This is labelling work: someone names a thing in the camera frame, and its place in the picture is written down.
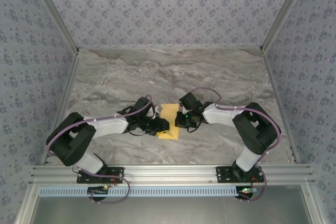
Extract yellow cloth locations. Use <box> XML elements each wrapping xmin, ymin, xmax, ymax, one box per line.
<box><xmin>157</xmin><ymin>103</ymin><xmax>181</xmax><ymax>140</ymax></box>

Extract small adapter board with LED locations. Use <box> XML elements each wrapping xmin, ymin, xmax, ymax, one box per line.
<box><xmin>87</xmin><ymin>185</ymin><xmax>110</xmax><ymax>196</ymax></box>
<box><xmin>237</xmin><ymin>186</ymin><xmax>257</xmax><ymax>198</ymax></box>

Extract grey metal tray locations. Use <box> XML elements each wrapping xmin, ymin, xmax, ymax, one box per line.
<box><xmin>15</xmin><ymin>184</ymin><xmax>323</xmax><ymax>224</ymax></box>

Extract aluminium mounting rail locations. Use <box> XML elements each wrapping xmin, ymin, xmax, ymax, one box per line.
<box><xmin>28</xmin><ymin>164</ymin><xmax>316</xmax><ymax>186</ymax></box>

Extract slotted pale cable duct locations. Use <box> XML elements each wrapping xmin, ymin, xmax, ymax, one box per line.
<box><xmin>38</xmin><ymin>187</ymin><xmax>296</xmax><ymax>198</ymax></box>

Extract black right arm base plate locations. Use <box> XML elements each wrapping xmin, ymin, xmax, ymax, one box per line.
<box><xmin>215</xmin><ymin>166</ymin><xmax>265</xmax><ymax>184</ymax></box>

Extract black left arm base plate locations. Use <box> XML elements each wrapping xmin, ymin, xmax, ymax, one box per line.
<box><xmin>76</xmin><ymin>166</ymin><xmax>125</xmax><ymax>184</ymax></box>

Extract aluminium side rail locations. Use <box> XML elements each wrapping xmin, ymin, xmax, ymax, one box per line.
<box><xmin>262</xmin><ymin>50</ymin><xmax>300</xmax><ymax>166</ymax></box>
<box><xmin>39</xmin><ymin>50</ymin><xmax>81</xmax><ymax>166</ymax></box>

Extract aluminium frame post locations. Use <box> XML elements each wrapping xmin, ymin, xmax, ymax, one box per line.
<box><xmin>26</xmin><ymin>0</ymin><xmax>81</xmax><ymax>54</ymax></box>
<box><xmin>259</xmin><ymin>0</ymin><xmax>316</xmax><ymax>54</ymax></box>

